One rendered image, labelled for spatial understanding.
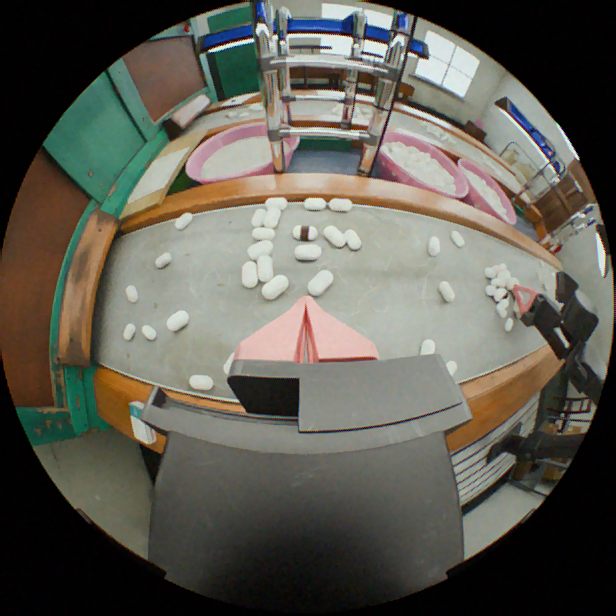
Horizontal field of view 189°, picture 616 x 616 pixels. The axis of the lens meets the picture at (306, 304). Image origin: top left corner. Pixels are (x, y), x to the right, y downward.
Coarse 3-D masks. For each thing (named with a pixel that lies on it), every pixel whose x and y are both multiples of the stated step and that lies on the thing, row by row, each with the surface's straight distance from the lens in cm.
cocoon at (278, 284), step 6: (276, 276) 24; (282, 276) 23; (270, 282) 23; (276, 282) 23; (282, 282) 23; (264, 288) 23; (270, 288) 23; (276, 288) 23; (282, 288) 23; (264, 294) 23; (270, 294) 23; (276, 294) 23
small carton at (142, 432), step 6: (132, 402) 34; (138, 402) 34; (132, 408) 34; (138, 408) 32; (132, 414) 34; (138, 414) 33; (132, 420) 35; (138, 420) 33; (138, 426) 34; (144, 426) 33; (138, 432) 35; (144, 432) 33; (150, 432) 34; (138, 438) 36; (144, 438) 34; (150, 438) 34
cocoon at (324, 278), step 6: (324, 270) 24; (318, 276) 23; (324, 276) 23; (330, 276) 23; (312, 282) 23; (318, 282) 23; (324, 282) 23; (330, 282) 23; (312, 288) 23; (318, 288) 22; (324, 288) 23; (312, 294) 23; (318, 294) 23
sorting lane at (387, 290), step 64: (128, 256) 47; (192, 256) 32; (320, 256) 26; (384, 256) 29; (448, 256) 37; (512, 256) 63; (128, 320) 40; (192, 320) 29; (256, 320) 24; (384, 320) 26; (448, 320) 32; (512, 320) 52
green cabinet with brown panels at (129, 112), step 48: (144, 48) 87; (192, 48) 114; (96, 96) 64; (144, 96) 76; (192, 96) 98; (48, 144) 53; (96, 144) 58; (48, 192) 50; (96, 192) 53; (48, 240) 48; (0, 288) 46; (48, 288) 47; (0, 336) 46; (48, 336) 47; (48, 384) 48; (48, 432) 50
